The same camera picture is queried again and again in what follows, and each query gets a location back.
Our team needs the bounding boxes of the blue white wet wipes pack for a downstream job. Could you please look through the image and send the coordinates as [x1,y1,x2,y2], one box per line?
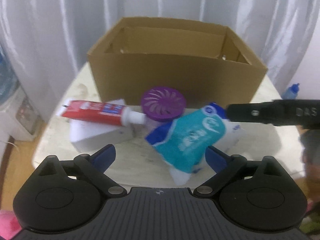
[145,102,243,186]

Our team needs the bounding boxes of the blue water jug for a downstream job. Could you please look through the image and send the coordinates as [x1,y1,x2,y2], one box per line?
[0,47,19,105]

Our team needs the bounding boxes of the white water dispenser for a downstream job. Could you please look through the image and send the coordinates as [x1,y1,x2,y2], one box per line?
[1,86,42,141]

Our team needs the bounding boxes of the red toothpaste tube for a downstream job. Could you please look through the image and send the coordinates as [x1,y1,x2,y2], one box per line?
[56,100,146,126]

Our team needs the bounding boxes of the small white carton box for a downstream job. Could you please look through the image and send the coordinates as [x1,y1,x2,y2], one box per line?
[68,98,135,153]

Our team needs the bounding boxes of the small blue bottle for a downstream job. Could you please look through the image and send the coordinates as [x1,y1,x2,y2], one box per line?
[281,83,299,100]

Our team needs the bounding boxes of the pink cloth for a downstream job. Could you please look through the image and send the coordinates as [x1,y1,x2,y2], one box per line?
[0,210,22,239]

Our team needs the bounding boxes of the purple round air freshener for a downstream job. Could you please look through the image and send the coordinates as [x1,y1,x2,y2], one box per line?
[140,87,186,122]

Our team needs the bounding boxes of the person's right hand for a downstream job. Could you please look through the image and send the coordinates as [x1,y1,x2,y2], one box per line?
[300,129,319,184]

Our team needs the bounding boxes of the white curtain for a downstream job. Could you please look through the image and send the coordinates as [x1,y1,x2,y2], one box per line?
[0,0,320,98]

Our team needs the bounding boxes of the brown cardboard box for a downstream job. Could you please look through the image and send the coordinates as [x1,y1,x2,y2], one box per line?
[87,17,267,108]

